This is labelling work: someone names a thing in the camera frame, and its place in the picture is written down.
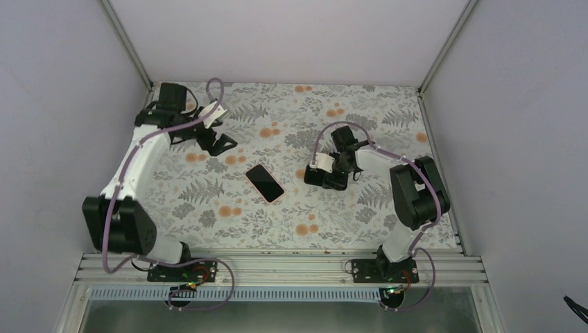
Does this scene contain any black phone pink case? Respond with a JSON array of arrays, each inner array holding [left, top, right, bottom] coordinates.
[[245, 164, 285, 203]]

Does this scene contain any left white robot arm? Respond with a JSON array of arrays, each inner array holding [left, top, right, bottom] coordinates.
[[82, 78, 237, 281]]

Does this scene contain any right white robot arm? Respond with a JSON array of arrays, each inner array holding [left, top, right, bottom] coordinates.
[[304, 121, 451, 282]]

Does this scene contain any floral patterned mat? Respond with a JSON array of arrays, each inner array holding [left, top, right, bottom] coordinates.
[[142, 83, 431, 250]]

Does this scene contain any black object at edge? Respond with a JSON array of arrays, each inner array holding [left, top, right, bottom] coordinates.
[[563, 296, 588, 324]]

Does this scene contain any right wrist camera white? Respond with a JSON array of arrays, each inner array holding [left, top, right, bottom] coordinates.
[[309, 153, 335, 173]]

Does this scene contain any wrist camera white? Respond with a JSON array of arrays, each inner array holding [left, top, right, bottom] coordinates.
[[198, 103, 228, 129], [309, 153, 335, 173]]

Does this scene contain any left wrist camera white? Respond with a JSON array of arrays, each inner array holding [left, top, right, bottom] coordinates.
[[198, 103, 228, 129]]

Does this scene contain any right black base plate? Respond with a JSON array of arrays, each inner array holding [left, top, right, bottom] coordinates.
[[351, 258, 420, 284]]

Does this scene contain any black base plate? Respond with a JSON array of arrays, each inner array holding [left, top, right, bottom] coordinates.
[[147, 261, 218, 284], [351, 258, 420, 284]]

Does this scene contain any white slotted cable duct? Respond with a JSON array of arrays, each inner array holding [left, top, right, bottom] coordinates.
[[90, 286, 382, 302]]

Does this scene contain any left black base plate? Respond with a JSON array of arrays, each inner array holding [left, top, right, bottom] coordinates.
[[147, 261, 218, 284]]

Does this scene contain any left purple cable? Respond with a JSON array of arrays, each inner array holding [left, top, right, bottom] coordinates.
[[101, 77, 226, 274]]

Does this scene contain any aluminium mounting rail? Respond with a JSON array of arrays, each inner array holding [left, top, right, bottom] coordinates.
[[74, 249, 489, 287]]

